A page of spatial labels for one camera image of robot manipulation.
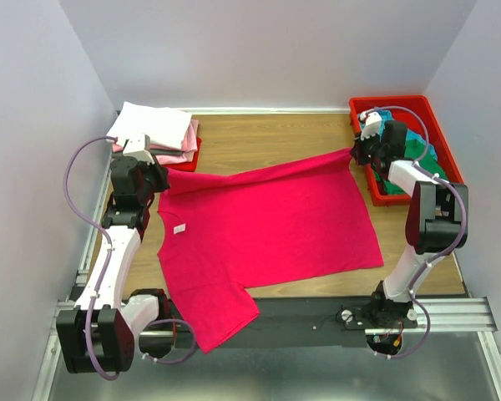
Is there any white folded t shirt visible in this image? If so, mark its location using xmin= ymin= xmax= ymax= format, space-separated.
xmin=107 ymin=102 xmax=192 ymax=150

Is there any magenta t shirt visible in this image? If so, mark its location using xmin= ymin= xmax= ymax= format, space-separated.
xmin=158 ymin=149 xmax=383 ymax=353

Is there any red plastic bin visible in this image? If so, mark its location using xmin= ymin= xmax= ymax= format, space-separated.
xmin=348 ymin=94 xmax=469 ymax=207

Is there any grey folded t shirt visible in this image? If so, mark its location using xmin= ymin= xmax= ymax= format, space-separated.
xmin=150 ymin=148 xmax=185 ymax=157

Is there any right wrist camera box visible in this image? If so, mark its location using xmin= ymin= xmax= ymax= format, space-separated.
xmin=358 ymin=109 xmax=382 ymax=140

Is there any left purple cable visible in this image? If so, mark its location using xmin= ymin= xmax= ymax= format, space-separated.
xmin=63 ymin=135 xmax=200 ymax=382

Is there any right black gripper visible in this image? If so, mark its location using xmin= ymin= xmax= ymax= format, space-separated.
xmin=349 ymin=129 xmax=385 ymax=166

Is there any aluminium frame rail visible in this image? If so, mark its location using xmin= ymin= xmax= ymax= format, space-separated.
xmin=49 ymin=297 xmax=498 ymax=336

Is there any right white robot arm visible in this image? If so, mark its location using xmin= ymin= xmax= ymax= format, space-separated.
xmin=351 ymin=113 xmax=468 ymax=327

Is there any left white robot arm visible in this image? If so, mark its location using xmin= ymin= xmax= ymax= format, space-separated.
xmin=56 ymin=154 xmax=170 ymax=380

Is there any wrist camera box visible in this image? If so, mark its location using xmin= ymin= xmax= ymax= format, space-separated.
xmin=358 ymin=109 xmax=382 ymax=140
xmin=122 ymin=134 xmax=154 ymax=165

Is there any red folded t shirt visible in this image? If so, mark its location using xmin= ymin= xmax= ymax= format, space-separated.
xmin=166 ymin=137 xmax=202 ymax=172

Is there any green t shirt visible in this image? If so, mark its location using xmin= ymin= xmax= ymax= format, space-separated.
xmin=373 ymin=139 xmax=448 ymax=195

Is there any pink folded t shirt lower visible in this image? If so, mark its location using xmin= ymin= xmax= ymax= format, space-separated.
xmin=154 ymin=155 xmax=183 ymax=166

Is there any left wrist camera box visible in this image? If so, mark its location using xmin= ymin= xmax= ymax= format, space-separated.
xmin=122 ymin=134 xmax=154 ymax=165

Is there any blue t shirt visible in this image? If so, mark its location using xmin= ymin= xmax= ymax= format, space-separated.
xmin=357 ymin=105 xmax=438 ymax=160

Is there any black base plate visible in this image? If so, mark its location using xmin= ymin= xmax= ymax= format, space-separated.
xmin=138 ymin=296 xmax=418 ymax=351

